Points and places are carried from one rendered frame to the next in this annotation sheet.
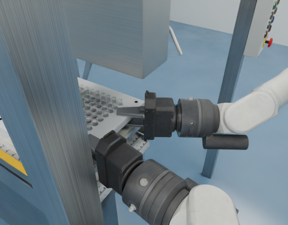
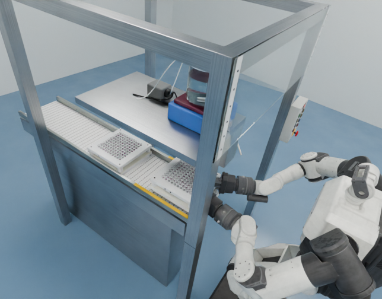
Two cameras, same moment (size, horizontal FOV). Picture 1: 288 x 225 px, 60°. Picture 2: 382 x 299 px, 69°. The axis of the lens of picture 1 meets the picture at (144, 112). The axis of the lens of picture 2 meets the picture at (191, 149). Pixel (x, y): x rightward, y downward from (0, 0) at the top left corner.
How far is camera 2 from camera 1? 81 cm
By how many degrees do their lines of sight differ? 2
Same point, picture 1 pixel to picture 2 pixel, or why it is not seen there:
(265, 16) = (293, 120)
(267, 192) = (289, 232)
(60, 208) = (199, 217)
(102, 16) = not seen: hidden behind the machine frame
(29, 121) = (205, 193)
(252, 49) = (284, 137)
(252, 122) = (269, 191)
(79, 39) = not seen: hidden behind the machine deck
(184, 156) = (231, 200)
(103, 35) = not seen: hidden behind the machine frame
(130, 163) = (218, 204)
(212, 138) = (251, 196)
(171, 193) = (234, 217)
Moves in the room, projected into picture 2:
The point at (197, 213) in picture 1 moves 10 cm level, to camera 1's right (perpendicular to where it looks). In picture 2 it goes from (242, 223) to (268, 225)
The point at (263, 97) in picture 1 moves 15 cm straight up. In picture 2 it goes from (276, 180) to (286, 155)
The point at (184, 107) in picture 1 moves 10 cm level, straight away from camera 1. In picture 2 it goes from (240, 181) to (242, 167)
